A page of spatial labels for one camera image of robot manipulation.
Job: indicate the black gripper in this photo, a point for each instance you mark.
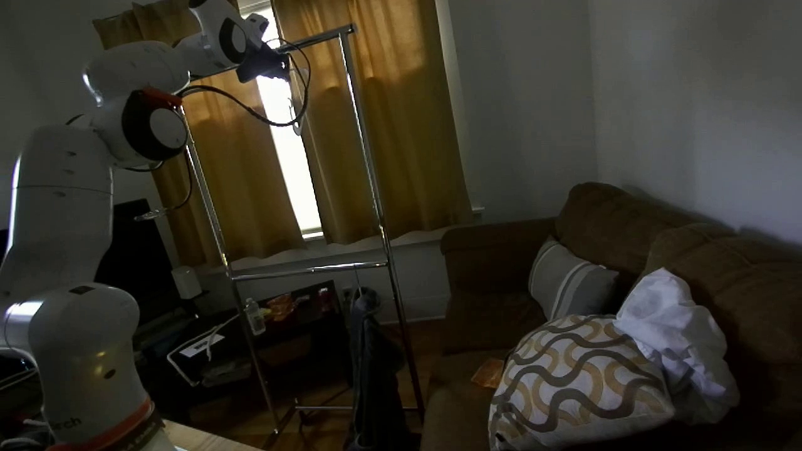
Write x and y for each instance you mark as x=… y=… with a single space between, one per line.
x=264 y=60

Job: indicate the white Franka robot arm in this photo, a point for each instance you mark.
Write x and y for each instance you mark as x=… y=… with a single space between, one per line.
x=59 y=208

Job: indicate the wide mustard curtain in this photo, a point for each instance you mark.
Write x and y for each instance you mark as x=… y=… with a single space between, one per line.
x=227 y=159

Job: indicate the narrow mustard curtain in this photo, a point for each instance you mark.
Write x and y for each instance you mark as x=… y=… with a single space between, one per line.
x=385 y=126

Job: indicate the metal clothes rack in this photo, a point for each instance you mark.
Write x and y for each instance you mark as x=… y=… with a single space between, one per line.
x=368 y=175

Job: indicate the black television screen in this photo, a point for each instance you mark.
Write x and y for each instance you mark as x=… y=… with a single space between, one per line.
x=134 y=250

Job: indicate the small white box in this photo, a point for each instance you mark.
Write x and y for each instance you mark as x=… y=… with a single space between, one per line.
x=186 y=280

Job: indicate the orange snack bag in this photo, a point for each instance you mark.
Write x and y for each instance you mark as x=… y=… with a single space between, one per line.
x=281 y=308

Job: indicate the clear plastic water bottle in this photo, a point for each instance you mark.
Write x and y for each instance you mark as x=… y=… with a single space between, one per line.
x=254 y=319

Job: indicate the black low table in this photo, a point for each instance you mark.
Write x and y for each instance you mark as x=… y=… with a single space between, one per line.
x=252 y=366

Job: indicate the dark grey hanging robe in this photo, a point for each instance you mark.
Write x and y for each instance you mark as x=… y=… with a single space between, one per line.
x=376 y=383

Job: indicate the grey striped pillow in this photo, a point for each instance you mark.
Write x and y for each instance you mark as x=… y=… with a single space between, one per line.
x=567 y=278

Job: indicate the small orange packet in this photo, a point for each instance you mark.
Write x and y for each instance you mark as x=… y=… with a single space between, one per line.
x=488 y=373

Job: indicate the beige wave pattern pillow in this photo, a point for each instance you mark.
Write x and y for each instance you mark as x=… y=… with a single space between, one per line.
x=577 y=383

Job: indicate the white crumpled cloth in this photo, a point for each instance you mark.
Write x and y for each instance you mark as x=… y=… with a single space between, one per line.
x=678 y=334

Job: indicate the brown sofa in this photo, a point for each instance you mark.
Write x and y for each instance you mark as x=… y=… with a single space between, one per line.
x=736 y=283

